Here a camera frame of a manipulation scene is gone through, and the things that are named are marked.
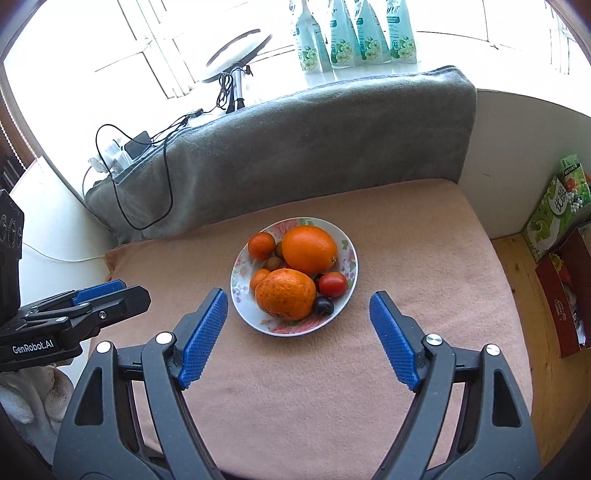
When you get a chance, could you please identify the thin white cable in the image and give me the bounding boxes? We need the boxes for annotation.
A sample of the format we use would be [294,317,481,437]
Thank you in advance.
[23,242,108,263]

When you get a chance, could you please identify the green drink carton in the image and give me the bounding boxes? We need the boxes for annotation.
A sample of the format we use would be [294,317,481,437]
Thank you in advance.
[560,154,591,213]

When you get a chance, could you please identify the white window frame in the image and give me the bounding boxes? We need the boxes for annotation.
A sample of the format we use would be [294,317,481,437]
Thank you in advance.
[92,0,591,100]

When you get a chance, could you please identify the brown wooden shelf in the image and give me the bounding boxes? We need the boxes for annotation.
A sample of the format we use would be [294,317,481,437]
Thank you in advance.
[0,90,38,185]

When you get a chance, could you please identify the ring light cable with controller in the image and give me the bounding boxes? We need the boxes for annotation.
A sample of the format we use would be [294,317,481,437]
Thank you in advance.
[152,71,234,139]

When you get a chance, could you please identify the grey cushion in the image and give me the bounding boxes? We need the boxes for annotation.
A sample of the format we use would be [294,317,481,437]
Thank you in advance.
[84,65,478,245]

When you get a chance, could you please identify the long black cable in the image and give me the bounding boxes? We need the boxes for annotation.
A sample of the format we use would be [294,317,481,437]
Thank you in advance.
[95,124,174,230]

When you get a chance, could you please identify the peach blanket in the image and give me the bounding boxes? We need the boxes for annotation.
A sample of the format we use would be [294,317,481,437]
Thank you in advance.
[88,179,534,480]

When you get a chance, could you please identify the green cardboard box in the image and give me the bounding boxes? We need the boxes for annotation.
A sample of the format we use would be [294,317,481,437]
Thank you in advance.
[522,175,578,264]

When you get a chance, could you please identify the floral white plate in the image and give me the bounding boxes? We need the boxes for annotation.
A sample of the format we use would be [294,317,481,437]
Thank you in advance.
[230,217,359,337]

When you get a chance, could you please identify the ring light on tripod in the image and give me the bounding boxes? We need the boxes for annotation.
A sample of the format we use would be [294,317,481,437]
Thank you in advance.
[202,28,274,114]

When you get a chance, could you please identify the white power strip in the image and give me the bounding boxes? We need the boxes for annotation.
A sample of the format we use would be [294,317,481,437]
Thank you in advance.
[90,141,134,178]

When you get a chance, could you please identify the large spotted orange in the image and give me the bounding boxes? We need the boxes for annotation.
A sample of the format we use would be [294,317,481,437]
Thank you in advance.
[255,269,317,321]

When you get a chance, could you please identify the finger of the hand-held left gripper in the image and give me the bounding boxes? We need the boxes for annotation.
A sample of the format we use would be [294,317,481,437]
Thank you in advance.
[23,285,151,343]
[21,279,126,320]

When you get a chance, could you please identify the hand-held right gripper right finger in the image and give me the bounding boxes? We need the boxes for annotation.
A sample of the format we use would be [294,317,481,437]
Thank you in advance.
[369,291,542,480]

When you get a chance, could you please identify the red cherry tomato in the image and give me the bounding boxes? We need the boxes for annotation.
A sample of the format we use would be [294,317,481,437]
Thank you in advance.
[318,272,349,299]

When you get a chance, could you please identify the black power adapter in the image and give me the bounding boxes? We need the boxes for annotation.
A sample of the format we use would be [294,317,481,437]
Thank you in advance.
[124,130,152,155]

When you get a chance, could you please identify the small mandarin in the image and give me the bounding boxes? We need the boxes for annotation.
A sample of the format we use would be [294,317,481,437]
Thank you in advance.
[248,232,277,260]

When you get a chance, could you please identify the large smooth orange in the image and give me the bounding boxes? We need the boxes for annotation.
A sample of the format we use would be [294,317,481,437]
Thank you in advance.
[282,226,339,276]

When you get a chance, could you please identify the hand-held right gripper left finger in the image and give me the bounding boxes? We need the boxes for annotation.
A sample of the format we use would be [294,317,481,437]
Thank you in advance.
[52,288,229,480]

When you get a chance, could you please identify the red cardboard box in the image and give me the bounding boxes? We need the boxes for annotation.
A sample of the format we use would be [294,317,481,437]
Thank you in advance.
[536,222,591,358]

